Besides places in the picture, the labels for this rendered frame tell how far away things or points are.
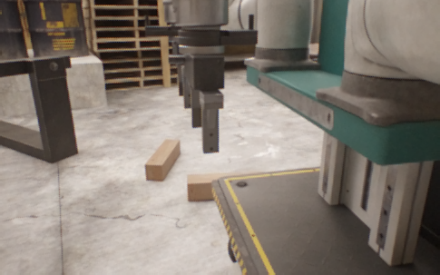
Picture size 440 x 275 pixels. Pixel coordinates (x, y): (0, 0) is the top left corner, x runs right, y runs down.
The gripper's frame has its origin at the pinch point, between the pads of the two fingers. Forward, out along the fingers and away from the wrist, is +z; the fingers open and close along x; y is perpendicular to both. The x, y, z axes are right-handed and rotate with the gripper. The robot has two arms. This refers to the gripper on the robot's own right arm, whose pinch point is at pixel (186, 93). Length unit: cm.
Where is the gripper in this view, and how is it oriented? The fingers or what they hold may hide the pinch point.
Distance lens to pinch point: 86.3
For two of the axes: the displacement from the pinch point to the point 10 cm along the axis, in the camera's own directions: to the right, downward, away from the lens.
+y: 9.8, -0.7, 2.0
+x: -2.1, -3.1, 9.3
